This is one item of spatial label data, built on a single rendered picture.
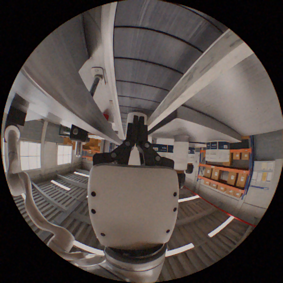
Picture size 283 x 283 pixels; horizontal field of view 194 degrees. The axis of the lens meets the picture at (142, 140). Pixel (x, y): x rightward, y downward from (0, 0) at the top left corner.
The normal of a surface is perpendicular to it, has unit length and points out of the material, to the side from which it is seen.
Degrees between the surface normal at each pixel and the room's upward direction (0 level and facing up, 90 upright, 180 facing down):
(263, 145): 90
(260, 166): 90
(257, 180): 88
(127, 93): 0
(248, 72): 0
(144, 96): 0
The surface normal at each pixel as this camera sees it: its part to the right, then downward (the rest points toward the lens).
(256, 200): -0.99, -0.10
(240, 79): -0.08, 0.99
